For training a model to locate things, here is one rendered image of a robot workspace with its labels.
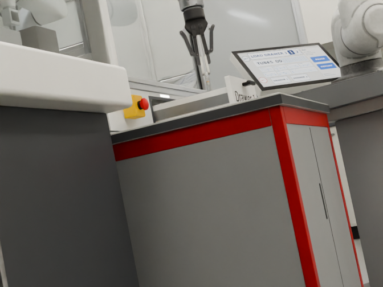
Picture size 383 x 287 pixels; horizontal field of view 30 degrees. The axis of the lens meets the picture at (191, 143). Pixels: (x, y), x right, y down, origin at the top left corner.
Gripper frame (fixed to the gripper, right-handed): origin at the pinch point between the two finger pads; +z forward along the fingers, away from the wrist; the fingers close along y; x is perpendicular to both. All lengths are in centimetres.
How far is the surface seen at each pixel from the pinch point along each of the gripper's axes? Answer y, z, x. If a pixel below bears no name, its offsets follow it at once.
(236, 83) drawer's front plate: 9.1, 9.9, -7.7
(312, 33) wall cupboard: 116, -64, 312
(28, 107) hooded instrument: -46, 20, -102
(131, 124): -28.8, 18.1, -18.5
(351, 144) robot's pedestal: 46, 38, 2
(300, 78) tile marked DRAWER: 49, 1, 80
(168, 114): -16.0, 15.1, -2.7
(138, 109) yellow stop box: -25.6, 14.1, -22.3
